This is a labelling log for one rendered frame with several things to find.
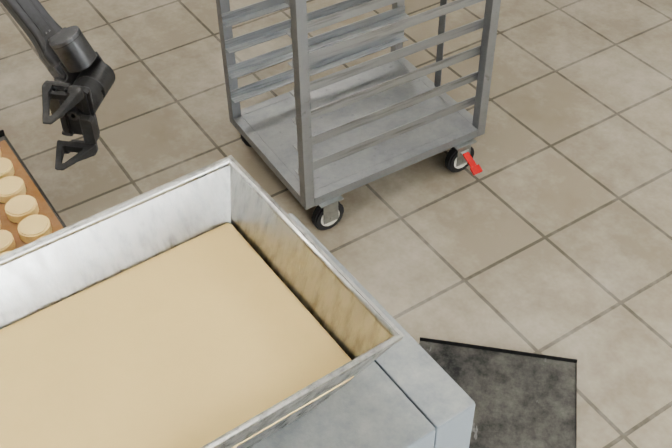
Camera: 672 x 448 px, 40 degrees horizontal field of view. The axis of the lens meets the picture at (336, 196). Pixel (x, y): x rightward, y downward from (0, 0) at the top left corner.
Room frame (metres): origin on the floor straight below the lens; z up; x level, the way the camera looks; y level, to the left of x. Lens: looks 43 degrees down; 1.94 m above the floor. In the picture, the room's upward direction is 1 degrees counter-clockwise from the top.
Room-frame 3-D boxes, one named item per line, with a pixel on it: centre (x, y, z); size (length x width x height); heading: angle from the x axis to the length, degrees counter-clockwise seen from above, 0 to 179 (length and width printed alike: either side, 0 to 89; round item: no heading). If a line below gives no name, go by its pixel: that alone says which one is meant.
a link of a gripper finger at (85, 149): (1.20, 0.44, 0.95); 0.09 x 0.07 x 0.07; 168
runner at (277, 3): (2.45, 0.03, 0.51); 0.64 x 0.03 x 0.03; 121
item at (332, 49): (2.11, -0.17, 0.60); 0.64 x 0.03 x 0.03; 121
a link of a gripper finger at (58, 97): (1.20, 0.44, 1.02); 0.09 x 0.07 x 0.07; 168
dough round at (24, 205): (1.09, 0.51, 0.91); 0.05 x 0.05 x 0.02
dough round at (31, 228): (1.04, 0.47, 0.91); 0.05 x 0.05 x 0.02
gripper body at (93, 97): (1.27, 0.43, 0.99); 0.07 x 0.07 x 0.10; 78
